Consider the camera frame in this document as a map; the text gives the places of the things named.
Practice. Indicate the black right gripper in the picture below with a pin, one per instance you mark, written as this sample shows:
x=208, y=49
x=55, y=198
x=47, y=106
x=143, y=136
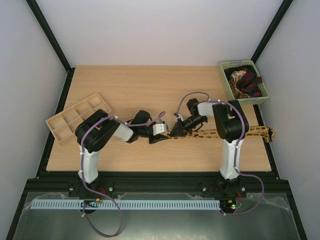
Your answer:
x=182, y=127

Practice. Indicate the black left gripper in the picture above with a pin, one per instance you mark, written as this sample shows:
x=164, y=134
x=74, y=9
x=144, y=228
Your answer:
x=158, y=137

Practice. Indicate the yellow beetle print tie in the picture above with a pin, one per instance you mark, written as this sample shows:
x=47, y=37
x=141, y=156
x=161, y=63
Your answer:
x=267, y=133

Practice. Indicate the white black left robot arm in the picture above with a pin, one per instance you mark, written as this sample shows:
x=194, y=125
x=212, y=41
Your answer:
x=94, y=133

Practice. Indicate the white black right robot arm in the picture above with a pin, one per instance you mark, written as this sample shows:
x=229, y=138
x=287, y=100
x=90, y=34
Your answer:
x=231, y=126

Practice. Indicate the floral patterned tie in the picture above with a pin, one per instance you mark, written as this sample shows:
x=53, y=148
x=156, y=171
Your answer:
x=237, y=76

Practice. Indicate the green perforated plastic basket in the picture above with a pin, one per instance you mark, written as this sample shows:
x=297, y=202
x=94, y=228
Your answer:
x=232, y=92

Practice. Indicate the wooden compartment tray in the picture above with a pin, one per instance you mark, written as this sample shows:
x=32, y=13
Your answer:
x=63, y=125

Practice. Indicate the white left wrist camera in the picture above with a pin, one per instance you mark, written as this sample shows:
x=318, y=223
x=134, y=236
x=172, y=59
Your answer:
x=159, y=128

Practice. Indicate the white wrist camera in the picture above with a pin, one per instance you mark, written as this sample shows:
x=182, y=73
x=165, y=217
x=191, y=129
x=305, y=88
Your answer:
x=159, y=128
x=178, y=116

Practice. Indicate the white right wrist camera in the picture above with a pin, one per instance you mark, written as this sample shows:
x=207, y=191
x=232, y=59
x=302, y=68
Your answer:
x=178, y=116

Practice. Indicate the light blue slotted cable duct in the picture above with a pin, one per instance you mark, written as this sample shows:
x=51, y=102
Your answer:
x=73, y=204

